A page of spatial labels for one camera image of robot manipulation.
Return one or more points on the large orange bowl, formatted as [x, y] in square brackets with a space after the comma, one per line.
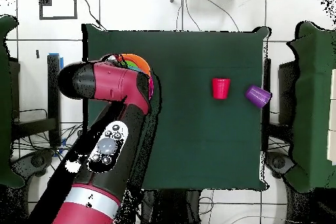
[141, 63]

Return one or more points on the red cup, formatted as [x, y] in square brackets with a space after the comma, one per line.
[221, 88]

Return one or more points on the small green bowl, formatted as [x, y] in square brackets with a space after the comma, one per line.
[130, 64]

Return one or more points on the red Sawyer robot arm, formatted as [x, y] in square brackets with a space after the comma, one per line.
[110, 84]

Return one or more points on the large pink bowl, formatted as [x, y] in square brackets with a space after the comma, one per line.
[151, 87]

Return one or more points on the dark green tablecloth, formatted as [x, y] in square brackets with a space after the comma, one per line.
[315, 103]
[5, 103]
[197, 50]

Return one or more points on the purple cup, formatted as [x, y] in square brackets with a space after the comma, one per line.
[258, 96]

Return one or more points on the black metal stand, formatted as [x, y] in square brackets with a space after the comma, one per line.
[53, 119]

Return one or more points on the blue tape strip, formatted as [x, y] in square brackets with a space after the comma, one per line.
[61, 62]

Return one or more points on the black box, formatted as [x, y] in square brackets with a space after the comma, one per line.
[15, 90]
[287, 95]

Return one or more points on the dark grey chair base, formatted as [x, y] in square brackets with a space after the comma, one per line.
[36, 161]
[278, 161]

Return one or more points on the black floor tape square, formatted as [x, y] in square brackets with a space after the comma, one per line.
[57, 18]

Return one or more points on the white box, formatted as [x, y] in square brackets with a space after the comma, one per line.
[332, 116]

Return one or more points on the black upright post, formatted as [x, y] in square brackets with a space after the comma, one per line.
[266, 124]

